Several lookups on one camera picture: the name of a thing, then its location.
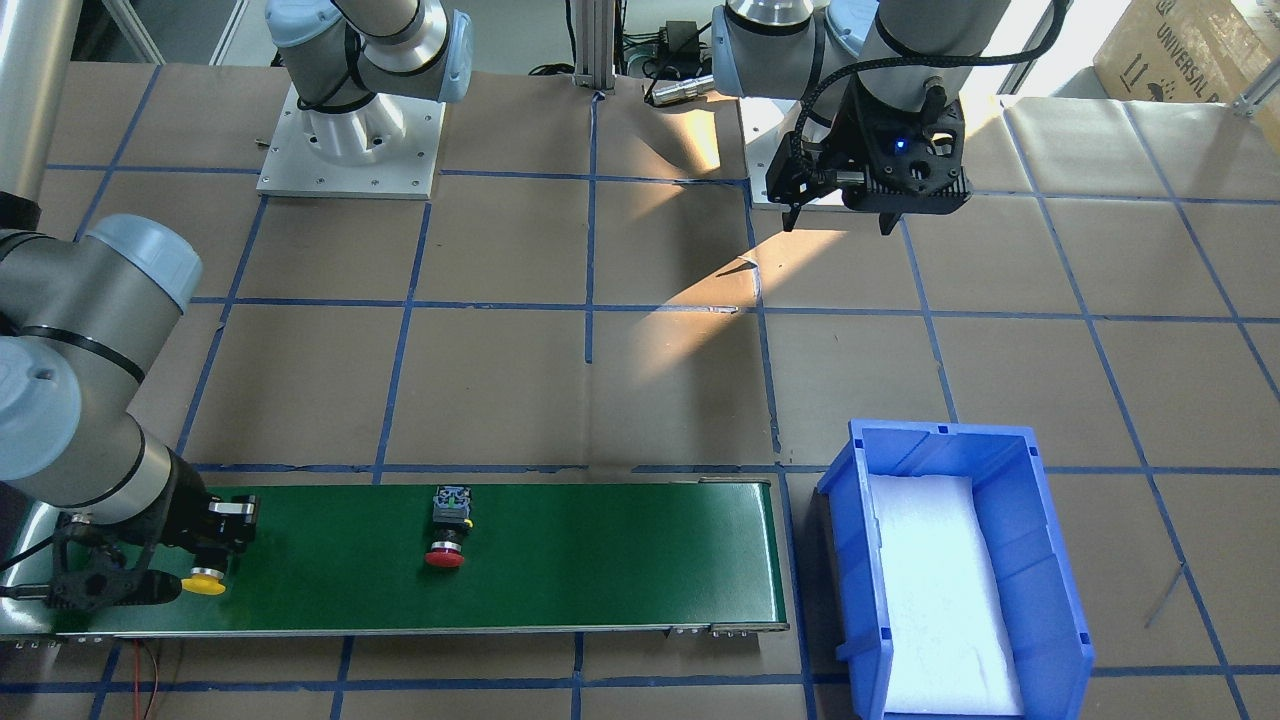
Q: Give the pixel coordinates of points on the green conveyor belt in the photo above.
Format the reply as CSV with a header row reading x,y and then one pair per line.
x,y
542,557

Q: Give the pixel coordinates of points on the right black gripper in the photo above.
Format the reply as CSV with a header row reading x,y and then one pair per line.
x,y
187,509

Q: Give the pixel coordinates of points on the blue plastic bin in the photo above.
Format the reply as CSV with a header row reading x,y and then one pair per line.
x,y
1051,646

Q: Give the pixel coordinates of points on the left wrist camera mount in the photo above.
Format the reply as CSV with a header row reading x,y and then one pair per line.
x,y
812,174

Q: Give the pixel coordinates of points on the aluminium frame post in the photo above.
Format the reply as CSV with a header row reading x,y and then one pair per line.
x,y
596,27

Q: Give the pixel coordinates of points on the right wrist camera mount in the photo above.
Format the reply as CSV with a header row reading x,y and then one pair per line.
x,y
95,566

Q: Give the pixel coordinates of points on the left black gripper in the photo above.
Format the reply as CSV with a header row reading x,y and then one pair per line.
x,y
856,132

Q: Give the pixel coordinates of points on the white foam in bin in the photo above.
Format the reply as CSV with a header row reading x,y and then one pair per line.
x,y
951,649

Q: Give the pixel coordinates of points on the red push button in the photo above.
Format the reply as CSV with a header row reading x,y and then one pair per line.
x,y
450,515

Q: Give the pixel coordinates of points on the yellow push button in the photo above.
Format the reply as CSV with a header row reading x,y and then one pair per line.
x,y
208,574

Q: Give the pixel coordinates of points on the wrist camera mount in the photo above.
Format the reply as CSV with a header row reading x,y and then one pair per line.
x,y
812,174
95,566

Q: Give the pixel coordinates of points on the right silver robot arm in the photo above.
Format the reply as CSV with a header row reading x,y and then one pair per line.
x,y
83,321

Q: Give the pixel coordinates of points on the cardboard box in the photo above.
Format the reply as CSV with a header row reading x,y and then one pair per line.
x,y
1187,51

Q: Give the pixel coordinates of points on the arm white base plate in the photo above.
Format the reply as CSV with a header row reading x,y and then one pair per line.
x,y
765,122
386,150

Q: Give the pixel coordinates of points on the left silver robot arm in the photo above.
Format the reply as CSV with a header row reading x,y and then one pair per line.
x,y
800,51

